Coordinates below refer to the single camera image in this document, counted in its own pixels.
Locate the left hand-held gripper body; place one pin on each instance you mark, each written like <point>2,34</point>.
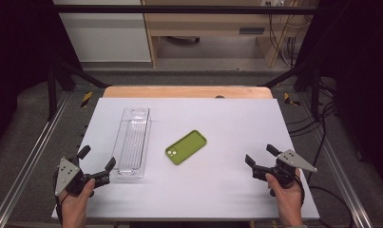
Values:
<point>67,172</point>

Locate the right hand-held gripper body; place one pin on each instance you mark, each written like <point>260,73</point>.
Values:
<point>285,169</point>

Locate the clear plastic tray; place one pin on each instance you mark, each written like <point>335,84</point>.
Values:
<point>132,142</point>

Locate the green phone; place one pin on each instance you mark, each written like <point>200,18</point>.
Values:
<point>186,147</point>

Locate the person's right hand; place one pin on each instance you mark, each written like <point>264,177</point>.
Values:
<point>287,199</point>

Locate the person's left hand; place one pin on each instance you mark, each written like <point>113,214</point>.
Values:
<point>77,202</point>

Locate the white table sheet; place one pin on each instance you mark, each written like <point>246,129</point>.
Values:
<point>217,183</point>

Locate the yellow black tape marker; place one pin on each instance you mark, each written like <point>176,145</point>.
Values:
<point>86,99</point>
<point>289,99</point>

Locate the dark curtain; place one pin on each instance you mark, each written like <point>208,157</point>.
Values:
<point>360,79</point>
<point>18,63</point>

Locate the white cabinet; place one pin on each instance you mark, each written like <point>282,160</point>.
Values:
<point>106,34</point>

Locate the chair base with caster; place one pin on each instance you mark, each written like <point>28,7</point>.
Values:
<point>182,39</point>

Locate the light wooden desk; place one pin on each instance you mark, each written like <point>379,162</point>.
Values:
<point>208,22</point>

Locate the metal floor rail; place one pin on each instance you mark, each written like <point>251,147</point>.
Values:
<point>30,158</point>
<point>338,171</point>

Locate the black upright frame post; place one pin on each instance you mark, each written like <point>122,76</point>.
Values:
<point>52,95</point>
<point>315,95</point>

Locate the black diagonal frame strut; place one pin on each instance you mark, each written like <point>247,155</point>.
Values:
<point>84,76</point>
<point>284,76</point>

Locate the black horizontal frame bar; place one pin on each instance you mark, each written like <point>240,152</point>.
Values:
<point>179,9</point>

